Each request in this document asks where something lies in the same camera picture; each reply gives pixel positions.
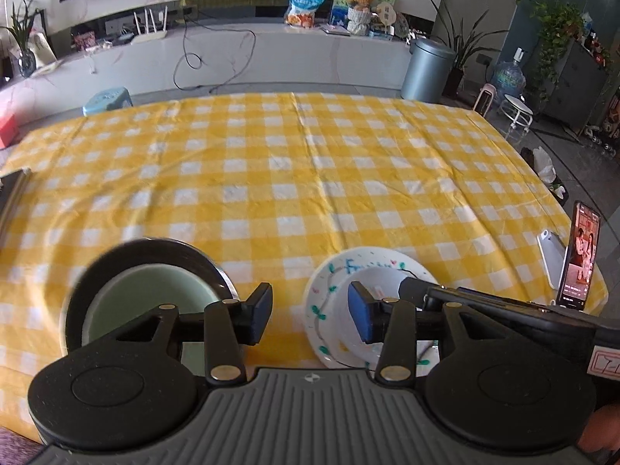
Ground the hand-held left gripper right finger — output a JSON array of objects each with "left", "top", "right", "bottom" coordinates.
[{"left": 347, "top": 281, "right": 496, "bottom": 385}]

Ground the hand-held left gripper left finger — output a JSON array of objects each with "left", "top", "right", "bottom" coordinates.
[{"left": 112, "top": 282, "right": 274, "bottom": 384}]

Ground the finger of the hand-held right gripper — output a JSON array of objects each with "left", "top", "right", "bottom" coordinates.
[{"left": 398, "top": 276, "right": 441, "bottom": 312}]

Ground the small white sticker plate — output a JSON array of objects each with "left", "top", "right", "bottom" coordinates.
[{"left": 332, "top": 267, "right": 412, "bottom": 364}]

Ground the white fruit-print plate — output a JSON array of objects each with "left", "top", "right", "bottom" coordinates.
[{"left": 305, "top": 247, "right": 441, "bottom": 371}]

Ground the green ceramic bowl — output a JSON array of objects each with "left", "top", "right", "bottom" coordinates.
[{"left": 82, "top": 262, "right": 219, "bottom": 379}]

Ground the black rimmed green plate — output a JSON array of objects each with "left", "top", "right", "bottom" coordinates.
[{"left": 62, "top": 237, "right": 239, "bottom": 364}]

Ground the person's right hand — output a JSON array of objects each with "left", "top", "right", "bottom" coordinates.
[{"left": 579, "top": 404, "right": 620, "bottom": 452}]

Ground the black smartphone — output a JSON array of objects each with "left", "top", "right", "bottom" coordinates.
[{"left": 556, "top": 201, "right": 601, "bottom": 312}]

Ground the yellow checked tablecloth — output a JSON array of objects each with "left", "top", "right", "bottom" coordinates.
[{"left": 0, "top": 91, "right": 608, "bottom": 446}]

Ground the white plastic bag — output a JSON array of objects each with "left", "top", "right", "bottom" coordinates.
[{"left": 533, "top": 146, "right": 567, "bottom": 199}]

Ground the pink space heater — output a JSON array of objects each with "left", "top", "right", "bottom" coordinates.
[{"left": 472, "top": 83, "right": 496, "bottom": 117}]

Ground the white round stool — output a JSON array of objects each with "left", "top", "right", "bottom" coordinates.
[{"left": 499, "top": 94, "right": 534, "bottom": 139}]

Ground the grey trash can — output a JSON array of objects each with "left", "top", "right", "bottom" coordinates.
[{"left": 400, "top": 38, "right": 457, "bottom": 103}]

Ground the blue water jug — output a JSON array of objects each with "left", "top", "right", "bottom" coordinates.
[{"left": 490, "top": 48, "right": 528, "bottom": 107}]

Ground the grey storage cabinet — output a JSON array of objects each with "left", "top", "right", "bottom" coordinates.
[{"left": 542, "top": 39, "right": 612, "bottom": 129}]

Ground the long-leaf potted plant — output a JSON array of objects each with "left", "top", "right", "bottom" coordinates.
[{"left": 430, "top": 0, "right": 505, "bottom": 98}]

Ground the white marble media cabinet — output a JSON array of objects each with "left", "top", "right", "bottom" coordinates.
[{"left": 0, "top": 26, "right": 412, "bottom": 122}]

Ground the light blue plastic stool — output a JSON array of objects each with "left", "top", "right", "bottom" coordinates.
[{"left": 82, "top": 87, "right": 134, "bottom": 117}]

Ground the dark flat board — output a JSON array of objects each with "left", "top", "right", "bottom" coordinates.
[{"left": 0, "top": 169, "right": 34, "bottom": 233}]

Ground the purple cloth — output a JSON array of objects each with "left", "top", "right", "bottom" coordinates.
[{"left": 0, "top": 426, "right": 44, "bottom": 465}]

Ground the trailing ivy plant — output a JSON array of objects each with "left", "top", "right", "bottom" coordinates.
[{"left": 528, "top": 0, "right": 587, "bottom": 102}]

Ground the white antenna router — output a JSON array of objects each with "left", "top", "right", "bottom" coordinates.
[{"left": 132, "top": 5, "right": 169, "bottom": 45}]

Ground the green picture board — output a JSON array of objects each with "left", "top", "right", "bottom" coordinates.
[{"left": 332, "top": 0, "right": 398, "bottom": 27}]

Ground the blue snack bag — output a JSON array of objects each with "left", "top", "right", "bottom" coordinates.
[{"left": 285, "top": 0, "right": 326, "bottom": 27}]

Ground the red box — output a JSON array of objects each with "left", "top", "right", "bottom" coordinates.
[{"left": 0, "top": 109, "right": 20, "bottom": 151}]

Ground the white paper bag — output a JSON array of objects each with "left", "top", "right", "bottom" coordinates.
[{"left": 30, "top": 34, "right": 55, "bottom": 66}]

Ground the plant in blue vase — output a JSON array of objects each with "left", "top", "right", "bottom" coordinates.
[{"left": 0, "top": 0, "right": 49, "bottom": 78}]

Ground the black cable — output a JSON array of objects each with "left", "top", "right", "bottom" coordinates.
[{"left": 174, "top": 7, "right": 257, "bottom": 94}]

